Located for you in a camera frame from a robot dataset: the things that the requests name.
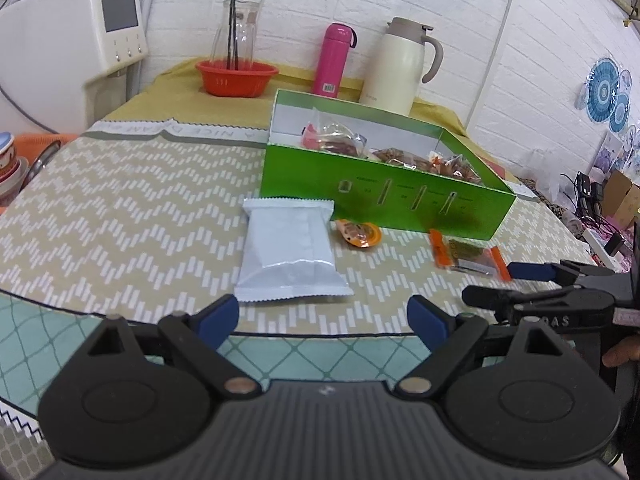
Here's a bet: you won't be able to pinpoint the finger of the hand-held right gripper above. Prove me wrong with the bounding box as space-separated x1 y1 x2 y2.
461 284 617 332
507 259 616 284

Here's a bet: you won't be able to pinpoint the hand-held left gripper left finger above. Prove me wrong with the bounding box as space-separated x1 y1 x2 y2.
80 293 262 401

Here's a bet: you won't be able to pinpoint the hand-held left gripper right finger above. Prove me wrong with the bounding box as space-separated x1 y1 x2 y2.
397 294 571 395

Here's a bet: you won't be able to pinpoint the white foil snack packet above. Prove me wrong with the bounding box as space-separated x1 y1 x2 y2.
233 197 354 304

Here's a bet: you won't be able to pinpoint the small orange snack packet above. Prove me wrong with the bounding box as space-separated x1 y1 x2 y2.
416 150 482 184

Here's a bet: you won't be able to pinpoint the green cardboard box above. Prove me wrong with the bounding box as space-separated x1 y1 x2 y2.
258 88 517 241

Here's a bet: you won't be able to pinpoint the brown pastry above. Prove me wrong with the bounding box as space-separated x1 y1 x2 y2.
372 144 417 167

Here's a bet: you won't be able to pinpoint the crinkled clear snack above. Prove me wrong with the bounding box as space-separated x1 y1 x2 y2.
299 119 372 159

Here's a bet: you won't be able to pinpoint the person's right hand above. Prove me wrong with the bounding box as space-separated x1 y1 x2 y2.
601 334 640 369

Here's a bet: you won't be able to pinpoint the clear packet with orange ends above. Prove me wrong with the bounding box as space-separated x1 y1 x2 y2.
429 228 512 281

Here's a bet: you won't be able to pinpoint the white power strip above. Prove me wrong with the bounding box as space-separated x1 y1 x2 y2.
582 229 627 267

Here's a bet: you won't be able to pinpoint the brown cardboard box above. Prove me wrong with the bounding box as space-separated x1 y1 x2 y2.
602 169 640 226

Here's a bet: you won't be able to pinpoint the small orange jelly cup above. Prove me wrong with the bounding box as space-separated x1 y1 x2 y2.
333 218 384 250

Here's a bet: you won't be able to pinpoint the red paper envelope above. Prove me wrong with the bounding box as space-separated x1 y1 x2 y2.
479 154 509 182

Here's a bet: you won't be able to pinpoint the beige zigzag table mat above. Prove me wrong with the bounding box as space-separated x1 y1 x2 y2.
0 119 602 337

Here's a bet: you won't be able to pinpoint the teal diamond pattern mat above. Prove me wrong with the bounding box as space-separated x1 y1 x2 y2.
0 292 601 432

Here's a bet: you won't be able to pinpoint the yellow tablecloth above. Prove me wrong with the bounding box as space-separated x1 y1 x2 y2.
102 57 507 182

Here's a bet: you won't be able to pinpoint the red plastic basket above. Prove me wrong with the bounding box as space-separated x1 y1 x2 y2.
194 58 280 98

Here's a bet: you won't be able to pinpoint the cream thermos jug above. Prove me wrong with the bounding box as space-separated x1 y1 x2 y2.
357 17 445 116

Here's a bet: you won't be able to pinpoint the stacked bowls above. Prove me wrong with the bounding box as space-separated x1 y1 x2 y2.
0 132 32 207

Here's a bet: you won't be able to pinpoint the pink bottle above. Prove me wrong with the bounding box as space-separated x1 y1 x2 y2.
313 22 359 99

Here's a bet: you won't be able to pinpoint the black chopsticks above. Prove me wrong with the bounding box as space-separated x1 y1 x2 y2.
227 0 240 69

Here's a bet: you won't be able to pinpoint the white appliance with screen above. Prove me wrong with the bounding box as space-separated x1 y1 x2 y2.
0 0 151 134

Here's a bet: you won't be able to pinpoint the blue round wall decoration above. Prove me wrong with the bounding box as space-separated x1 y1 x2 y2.
574 57 634 134

